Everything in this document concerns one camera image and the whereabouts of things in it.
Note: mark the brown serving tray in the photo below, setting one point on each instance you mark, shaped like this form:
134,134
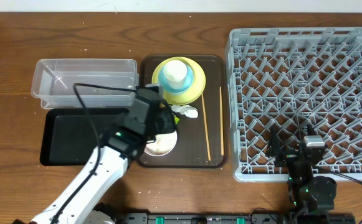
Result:
190,151

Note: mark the clear plastic waste bin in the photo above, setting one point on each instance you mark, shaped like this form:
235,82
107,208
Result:
111,82

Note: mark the grey dishwasher rack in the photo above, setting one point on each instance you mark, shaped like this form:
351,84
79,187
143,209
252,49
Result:
288,79

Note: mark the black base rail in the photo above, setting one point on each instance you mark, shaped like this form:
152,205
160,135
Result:
256,217

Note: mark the white tissue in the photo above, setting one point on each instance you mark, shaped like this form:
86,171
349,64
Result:
188,111

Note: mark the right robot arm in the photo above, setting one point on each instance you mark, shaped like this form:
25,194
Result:
312,196

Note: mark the blue plate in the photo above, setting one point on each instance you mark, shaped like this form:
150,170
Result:
187,81

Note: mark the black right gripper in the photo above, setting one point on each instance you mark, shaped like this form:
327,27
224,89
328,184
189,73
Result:
286,156

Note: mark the white bowl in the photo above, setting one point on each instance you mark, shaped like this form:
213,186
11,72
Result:
164,144

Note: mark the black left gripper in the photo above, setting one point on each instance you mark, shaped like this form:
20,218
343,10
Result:
169,116

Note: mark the white cup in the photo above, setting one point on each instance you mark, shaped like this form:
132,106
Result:
175,72

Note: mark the left wooden chopstick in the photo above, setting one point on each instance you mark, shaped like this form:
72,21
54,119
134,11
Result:
205,127

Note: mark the yellow plate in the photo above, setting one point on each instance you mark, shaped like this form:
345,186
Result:
193,92

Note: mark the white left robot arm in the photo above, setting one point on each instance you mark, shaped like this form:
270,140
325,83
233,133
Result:
123,142

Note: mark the green yellow snack wrapper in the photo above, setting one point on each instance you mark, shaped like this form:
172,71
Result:
176,119

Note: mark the black plastic tray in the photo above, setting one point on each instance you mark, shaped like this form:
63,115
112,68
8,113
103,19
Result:
68,138

